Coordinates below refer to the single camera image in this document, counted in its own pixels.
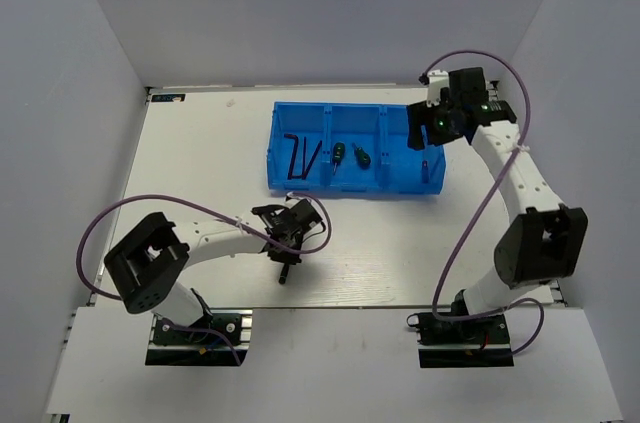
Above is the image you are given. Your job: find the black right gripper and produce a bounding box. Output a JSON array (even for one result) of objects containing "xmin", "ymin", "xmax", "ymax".
[{"xmin": 406, "ymin": 95, "xmax": 464, "ymax": 151}]

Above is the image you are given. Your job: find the brown hex key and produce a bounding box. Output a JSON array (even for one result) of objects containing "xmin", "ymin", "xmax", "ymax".
[
  {"xmin": 283, "ymin": 133, "xmax": 299, "ymax": 180},
  {"xmin": 303, "ymin": 140, "xmax": 322, "ymax": 179},
  {"xmin": 300, "ymin": 137, "xmax": 307, "ymax": 180}
]

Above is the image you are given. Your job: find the blue red handle screwdriver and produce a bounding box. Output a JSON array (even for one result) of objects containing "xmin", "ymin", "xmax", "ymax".
[{"xmin": 421, "ymin": 160, "xmax": 430, "ymax": 184}]

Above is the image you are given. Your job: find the slim green black screwdriver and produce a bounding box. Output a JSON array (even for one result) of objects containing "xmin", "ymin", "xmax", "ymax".
[{"xmin": 278, "ymin": 264, "xmax": 292, "ymax": 285}]

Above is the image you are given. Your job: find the stubby green screwdriver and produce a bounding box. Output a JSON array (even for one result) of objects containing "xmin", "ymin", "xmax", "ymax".
[
  {"xmin": 352, "ymin": 143, "xmax": 371, "ymax": 170},
  {"xmin": 331, "ymin": 142, "xmax": 346, "ymax": 175}
]

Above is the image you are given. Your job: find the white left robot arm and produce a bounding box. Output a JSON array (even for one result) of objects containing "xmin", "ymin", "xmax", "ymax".
[{"xmin": 104, "ymin": 197, "xmax": 329, "ymax": 342}]

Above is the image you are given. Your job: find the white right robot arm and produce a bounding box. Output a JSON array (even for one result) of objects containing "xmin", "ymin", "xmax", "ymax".
[{"xmin": 407, "ymin": 67, "xmax": 588, "ymax": 342}]

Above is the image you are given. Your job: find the blue three-compartment bin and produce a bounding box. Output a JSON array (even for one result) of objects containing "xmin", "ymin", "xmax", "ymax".
[{"xmin": 266, "ymin": 101, "xmax": 446, "ymax": 195}]

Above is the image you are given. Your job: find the dark left corner label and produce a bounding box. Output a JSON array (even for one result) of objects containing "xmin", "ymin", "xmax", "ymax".
[{"xmin": 151, "ymin": 94, "xmax": 186, "ymax": 103}]

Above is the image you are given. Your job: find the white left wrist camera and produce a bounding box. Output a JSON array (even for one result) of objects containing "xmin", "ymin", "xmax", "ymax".
[{"xmin": 285, "ymin": 192, "xmax": 305, "ymax": 204}]

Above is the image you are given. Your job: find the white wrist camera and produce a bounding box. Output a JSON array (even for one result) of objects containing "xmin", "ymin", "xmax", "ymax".
[
  {"xmin": 285, "ymin": 192, "xmax": 305, "ymax": 204},
  {"xmin": 419, "ymin": 70, "xmax": 449, "ymax": 107}
]

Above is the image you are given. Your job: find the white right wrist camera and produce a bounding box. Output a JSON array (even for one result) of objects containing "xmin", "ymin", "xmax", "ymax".
[{"xmin": 419, "ymin": 70, "xmax": 449, "ymax": 107}]

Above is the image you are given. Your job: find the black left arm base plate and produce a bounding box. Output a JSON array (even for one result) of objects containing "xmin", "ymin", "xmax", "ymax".
[{"xmin": 145, "ymin": 309, "xmax": 253, "ymax": 367}]

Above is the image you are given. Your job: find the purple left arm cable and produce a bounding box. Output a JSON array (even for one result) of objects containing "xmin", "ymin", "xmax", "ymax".
[{"xmin": 75, "ymin": 191, "xmax": 332, "ymax": 364}]

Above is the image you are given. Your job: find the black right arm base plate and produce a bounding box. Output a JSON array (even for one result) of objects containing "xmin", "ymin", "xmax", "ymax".
[{"xmin": 406, "ymin": 312, "xmax": 514, "ymax": 369}]

